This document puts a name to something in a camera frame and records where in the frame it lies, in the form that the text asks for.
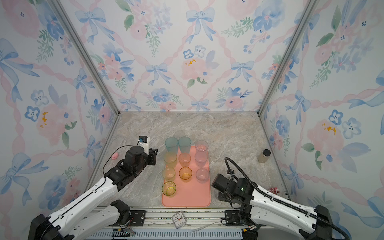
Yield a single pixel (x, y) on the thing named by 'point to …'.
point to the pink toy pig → (115, 156)
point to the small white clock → (179, 219)
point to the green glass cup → (168, 188)
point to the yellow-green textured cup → (170, 158)
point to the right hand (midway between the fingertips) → (221, 195)
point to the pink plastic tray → (192, 177)
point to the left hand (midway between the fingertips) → (155, 148)
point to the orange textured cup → (184, 159)
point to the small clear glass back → (179, 134)
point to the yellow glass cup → (185, 174)
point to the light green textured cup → (168, 173)
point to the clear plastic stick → (204, 227)
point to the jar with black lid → (263, 157)
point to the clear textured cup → (201, 147)
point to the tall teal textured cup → (171, 144)
